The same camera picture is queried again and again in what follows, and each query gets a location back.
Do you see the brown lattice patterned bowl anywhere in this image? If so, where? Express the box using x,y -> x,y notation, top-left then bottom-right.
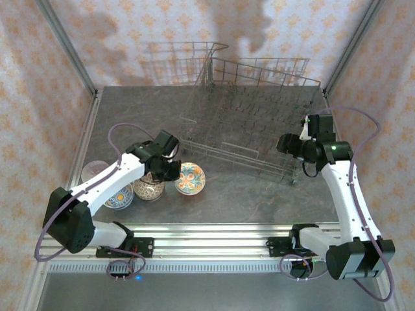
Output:
132,173 -> 165,202

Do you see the orange bowl with floral inside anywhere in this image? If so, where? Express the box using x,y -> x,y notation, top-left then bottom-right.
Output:
174,161 -> 206,197

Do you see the blue and yellow patterned bowl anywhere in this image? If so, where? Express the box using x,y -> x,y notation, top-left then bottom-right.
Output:
104,182 -> 135,211

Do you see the cream ceramic bowl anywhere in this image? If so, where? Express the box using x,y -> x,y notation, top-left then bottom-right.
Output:
80,160 -> 110,184

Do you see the grey wire dish rack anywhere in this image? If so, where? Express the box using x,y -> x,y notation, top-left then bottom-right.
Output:
180,41 -> 322,185

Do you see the thin black camera cable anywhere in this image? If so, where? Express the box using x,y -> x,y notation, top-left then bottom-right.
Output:
301,160 -> 320,178

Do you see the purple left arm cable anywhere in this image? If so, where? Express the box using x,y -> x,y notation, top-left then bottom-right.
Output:
34,124 -> 156,282

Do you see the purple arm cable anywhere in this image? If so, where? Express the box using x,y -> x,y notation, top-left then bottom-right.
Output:
34,124 -> 156,282
280,106 -> 396,304

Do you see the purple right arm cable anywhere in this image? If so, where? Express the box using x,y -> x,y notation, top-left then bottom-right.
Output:
280,106 -> 396,304

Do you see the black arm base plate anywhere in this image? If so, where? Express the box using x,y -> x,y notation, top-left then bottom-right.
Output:
267,236 -> 302,259
96,237 -> 154,259

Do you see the grey slotted cable duct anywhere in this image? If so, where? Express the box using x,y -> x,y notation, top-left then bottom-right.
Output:
48,261 -> 292,273

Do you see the aluminium frame post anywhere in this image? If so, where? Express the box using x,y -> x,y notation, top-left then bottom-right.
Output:
322,0 -> 386,97
18,259 -> 49,311
375,278 -> 401,311
35,0 -> 100,97

